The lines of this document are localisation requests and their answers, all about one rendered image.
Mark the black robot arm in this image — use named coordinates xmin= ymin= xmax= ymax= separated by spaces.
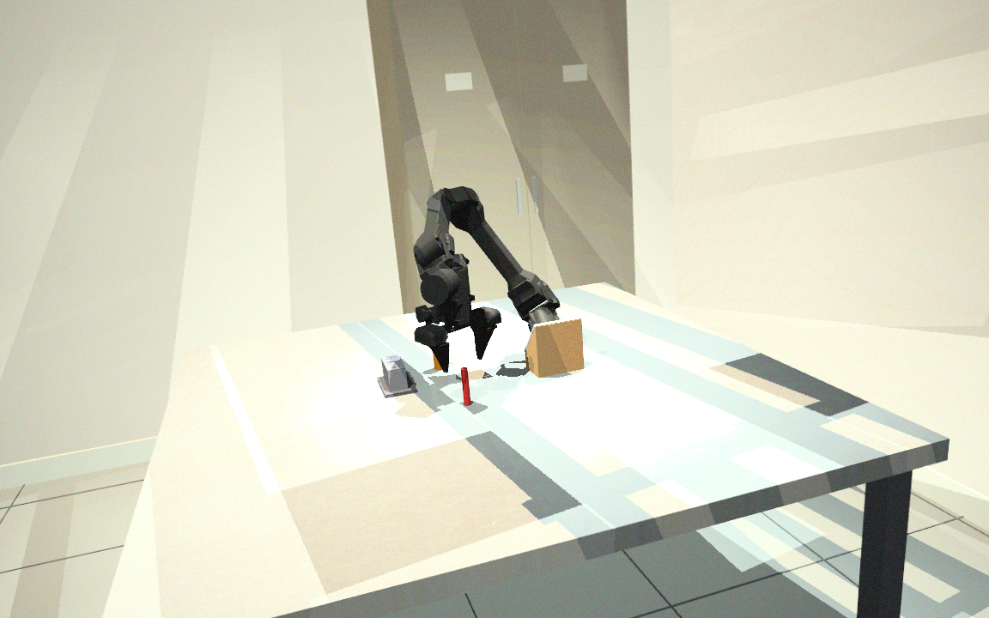
xmin=414 ymin=186 xmax=561 ymax=332

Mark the dark red cylinder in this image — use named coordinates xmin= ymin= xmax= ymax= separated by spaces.
xmin=461 ymin=367 xmax=471 ymax=406

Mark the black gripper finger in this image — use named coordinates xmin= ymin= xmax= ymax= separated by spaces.
xmin=422 ymin=342 xmax=450 ymax=373
xmin=471 ymin=324 xmax=498 ymax=360

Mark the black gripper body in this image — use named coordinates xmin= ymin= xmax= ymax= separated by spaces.
xmin=414 ymin=291 xmax=501 ymax=346

